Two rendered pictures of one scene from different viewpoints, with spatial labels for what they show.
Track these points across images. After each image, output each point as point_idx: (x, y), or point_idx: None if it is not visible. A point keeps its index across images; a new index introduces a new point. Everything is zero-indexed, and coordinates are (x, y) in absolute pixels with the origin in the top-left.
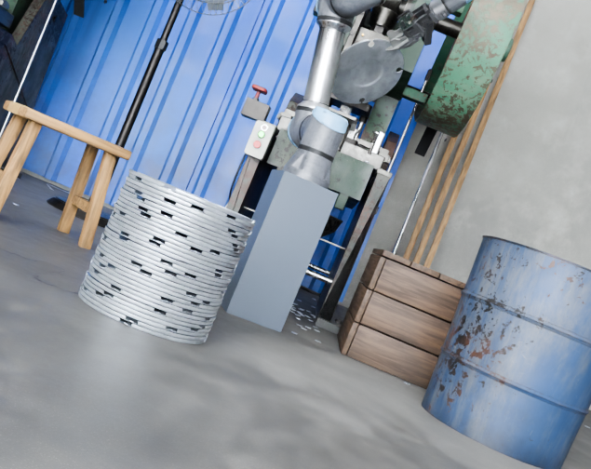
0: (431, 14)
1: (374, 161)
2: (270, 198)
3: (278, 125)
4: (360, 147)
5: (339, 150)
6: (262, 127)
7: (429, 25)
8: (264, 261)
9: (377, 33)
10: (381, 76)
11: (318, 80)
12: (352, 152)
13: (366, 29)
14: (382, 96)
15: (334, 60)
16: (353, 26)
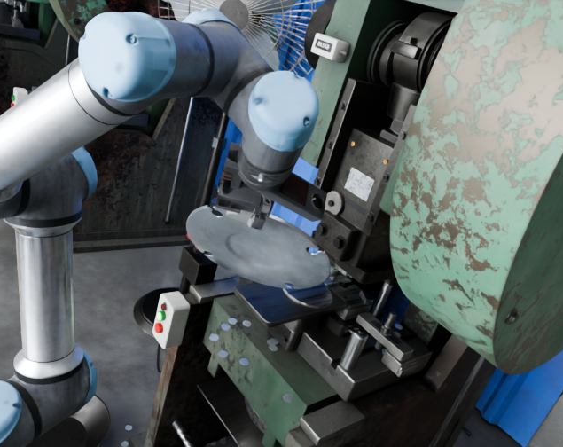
0: (240, 174)
1: (340, 382)
2: None
3: (238, 283)
4: (323, 350)
5: (288, 348)
6: (160, 307)
7: (263, 193)
8: None
9: (376, 141)
10: (287, 258)
11: (20, 319)
12: (312, 354)
13: (360, 132)
14: (319, 283)
15: (31, 289)
16: (331, 131)
